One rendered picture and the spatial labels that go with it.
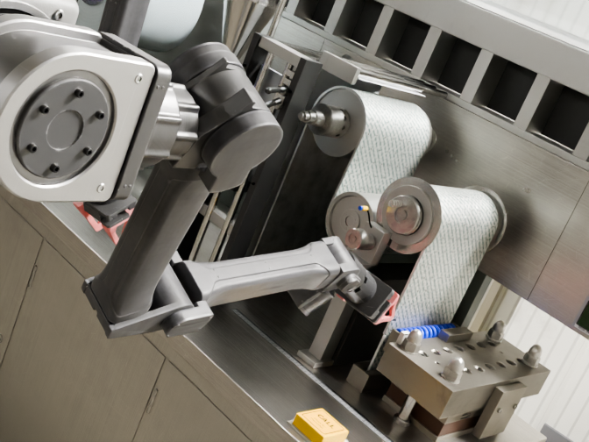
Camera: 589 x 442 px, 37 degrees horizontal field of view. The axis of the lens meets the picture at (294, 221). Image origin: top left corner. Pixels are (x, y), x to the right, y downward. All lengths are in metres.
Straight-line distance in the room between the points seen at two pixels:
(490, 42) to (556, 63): 0.17
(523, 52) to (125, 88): 1.40
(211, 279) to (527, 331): 2.98
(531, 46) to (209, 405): 1.01
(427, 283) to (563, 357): 2.31
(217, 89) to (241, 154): 0.06
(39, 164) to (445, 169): 1.47
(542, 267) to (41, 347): 1.13
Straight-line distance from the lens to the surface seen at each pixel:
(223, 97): 0.79
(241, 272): 1.23
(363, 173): 1.84
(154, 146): 0.74
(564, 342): 4.01
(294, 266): 1.31
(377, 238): 1.70
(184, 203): 0.90
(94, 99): 0.68
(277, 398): 1.61
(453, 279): 1.84
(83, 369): 1.99
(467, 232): 1.78
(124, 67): 0.68
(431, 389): 1.64
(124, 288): 1.03
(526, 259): 1.94
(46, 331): 2.10
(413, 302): 1.76
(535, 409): 4.11
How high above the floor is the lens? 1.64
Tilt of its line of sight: 16 degrees down
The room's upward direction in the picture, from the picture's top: 23 degrees clockwise
